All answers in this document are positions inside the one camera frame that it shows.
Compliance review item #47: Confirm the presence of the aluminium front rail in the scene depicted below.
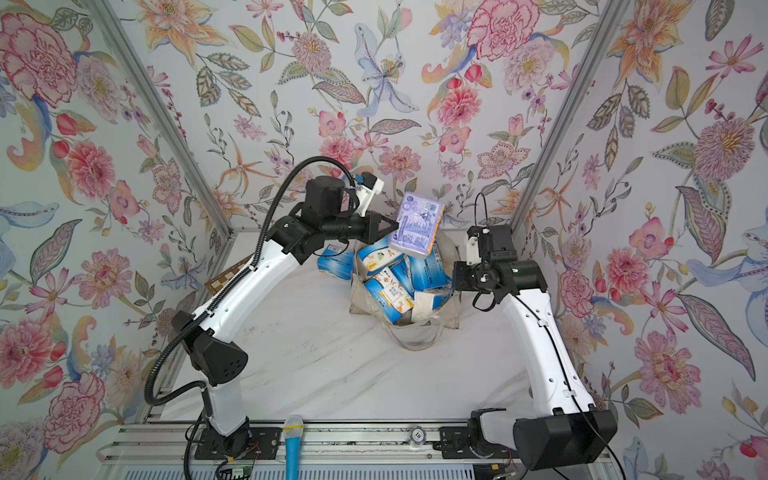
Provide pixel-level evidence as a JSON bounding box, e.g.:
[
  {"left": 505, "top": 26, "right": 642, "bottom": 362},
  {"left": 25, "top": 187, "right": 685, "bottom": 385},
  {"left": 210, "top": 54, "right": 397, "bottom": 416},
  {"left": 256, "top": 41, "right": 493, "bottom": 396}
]
[{"left": 95, "top": 419, "right": 607, "bottom": 467}]

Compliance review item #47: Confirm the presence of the blue microphone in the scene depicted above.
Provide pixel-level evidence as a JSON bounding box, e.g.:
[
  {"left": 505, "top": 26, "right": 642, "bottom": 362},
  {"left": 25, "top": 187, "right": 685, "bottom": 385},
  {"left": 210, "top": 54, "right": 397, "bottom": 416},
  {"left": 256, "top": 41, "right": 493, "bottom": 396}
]
[{"left": 283, "top": 415, "right": 304, "bottom": 480}]

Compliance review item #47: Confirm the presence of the silver round knob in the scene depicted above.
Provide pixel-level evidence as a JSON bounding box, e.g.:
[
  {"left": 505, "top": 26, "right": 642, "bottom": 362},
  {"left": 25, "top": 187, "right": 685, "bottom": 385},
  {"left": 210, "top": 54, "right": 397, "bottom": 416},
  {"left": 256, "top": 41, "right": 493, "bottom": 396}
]
[{"left": 408, "top": 426, "right": 427, "bottom": 449}]

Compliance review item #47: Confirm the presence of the wooden chessboard box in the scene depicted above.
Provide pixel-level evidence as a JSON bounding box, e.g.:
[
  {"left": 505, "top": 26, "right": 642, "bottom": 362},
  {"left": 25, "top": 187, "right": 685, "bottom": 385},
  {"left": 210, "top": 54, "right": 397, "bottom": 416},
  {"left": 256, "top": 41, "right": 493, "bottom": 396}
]
[{"left": 205, "top": 256, "right": 251, "bottom": 295}]

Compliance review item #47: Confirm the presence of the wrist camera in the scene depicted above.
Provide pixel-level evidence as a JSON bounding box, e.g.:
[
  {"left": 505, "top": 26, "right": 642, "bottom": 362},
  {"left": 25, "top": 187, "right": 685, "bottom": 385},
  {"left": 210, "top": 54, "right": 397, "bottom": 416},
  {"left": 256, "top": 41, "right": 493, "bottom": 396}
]
[
  {"left": 355, "top": 172, "right": 385, "bottom": 217},
  {"left": 465, "top": 236, "right": 481, "bottom": 266}
]

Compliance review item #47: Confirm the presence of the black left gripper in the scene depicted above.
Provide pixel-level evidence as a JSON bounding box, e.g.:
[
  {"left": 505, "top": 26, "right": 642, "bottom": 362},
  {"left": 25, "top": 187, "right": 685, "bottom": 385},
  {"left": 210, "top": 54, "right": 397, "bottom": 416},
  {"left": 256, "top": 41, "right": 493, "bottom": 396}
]
[{"left": 318, "top": 209, "right": 398, "bottom": 242}]

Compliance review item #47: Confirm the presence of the purple tissue pack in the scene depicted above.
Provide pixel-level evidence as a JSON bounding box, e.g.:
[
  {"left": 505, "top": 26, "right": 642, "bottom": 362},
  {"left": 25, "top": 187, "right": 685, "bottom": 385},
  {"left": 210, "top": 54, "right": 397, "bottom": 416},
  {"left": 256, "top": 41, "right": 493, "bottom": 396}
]
[{"left": 389, "top": 193, "right": 444, "bottom": 259}]

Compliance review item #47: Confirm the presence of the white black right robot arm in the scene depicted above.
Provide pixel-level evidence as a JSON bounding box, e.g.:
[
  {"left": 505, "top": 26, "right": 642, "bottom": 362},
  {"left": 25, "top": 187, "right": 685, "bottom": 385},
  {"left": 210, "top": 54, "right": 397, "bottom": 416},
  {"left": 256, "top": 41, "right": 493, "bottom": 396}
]
[{"left": 453, "top": 226, "right": 618, "bottom": 470}]

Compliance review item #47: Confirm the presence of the beige canvas tote bag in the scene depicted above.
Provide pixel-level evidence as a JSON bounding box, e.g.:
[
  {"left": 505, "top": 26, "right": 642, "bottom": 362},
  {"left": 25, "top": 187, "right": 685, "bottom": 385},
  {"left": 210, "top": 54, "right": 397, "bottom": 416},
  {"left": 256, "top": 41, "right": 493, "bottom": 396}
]
[{"left": 350, "top": 232, "right": 461, "bottom": 351}]

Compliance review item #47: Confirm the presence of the blue white tissue pack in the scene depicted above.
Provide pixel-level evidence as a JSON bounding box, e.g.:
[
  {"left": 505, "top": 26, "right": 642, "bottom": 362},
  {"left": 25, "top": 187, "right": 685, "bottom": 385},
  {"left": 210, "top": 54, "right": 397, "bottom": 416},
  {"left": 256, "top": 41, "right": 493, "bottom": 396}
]
[{"left": 356, "top": 237, "right": 404, "bottom": 276}]

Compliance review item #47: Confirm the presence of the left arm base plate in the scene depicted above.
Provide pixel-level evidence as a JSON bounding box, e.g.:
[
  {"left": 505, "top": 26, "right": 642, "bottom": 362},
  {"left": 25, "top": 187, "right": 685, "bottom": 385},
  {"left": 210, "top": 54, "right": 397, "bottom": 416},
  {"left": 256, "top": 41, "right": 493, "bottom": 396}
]
[{"left": 194, "top": 427, "right": 282, "bottom": 461}]

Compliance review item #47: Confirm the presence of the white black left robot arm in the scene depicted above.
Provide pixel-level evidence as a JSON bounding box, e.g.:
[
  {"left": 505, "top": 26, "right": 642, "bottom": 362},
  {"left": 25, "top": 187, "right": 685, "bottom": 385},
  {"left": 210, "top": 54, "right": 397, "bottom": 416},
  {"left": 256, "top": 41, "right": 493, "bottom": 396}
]
[{"left": 176, "top": 173, "right": 398, "bottom": 438}]

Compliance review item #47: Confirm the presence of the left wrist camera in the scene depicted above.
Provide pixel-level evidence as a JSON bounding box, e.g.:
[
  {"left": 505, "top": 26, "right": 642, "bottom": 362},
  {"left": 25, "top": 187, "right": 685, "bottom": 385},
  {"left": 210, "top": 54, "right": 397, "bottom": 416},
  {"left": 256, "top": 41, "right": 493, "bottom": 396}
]
[{"left": 355, "top": 172, "right": 385, "bottom": 217}]

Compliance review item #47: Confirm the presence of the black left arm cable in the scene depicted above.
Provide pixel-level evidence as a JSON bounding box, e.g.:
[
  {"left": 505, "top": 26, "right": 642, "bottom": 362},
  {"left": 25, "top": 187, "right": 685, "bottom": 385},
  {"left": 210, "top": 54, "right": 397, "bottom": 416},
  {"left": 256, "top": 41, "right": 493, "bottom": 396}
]
[{"left": 143, "top": 155, "right": 358, "bottom": 407}]

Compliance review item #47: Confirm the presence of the blue tissue pack front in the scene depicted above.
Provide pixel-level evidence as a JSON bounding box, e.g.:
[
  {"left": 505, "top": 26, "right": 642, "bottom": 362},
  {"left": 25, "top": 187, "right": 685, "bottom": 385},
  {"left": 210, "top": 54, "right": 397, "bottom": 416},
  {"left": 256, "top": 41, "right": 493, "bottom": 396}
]
[{"left": 410, "top": 247, "right": 448, "bottom": 291}]

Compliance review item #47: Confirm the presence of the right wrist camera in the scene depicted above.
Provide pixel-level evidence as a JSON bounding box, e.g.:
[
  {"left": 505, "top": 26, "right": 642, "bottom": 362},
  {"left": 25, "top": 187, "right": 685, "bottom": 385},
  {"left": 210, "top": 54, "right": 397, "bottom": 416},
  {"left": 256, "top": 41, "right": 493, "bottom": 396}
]
[{"left": 465, "top": 236, "right": 481, "bottom": 266}]

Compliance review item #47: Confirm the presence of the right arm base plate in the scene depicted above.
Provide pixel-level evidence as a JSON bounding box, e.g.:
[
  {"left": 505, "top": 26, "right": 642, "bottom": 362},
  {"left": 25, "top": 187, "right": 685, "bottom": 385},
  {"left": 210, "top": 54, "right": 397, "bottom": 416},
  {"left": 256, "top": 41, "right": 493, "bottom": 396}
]
[{"left": 432, "top": 426, "right": 479, "bottom": 460}]

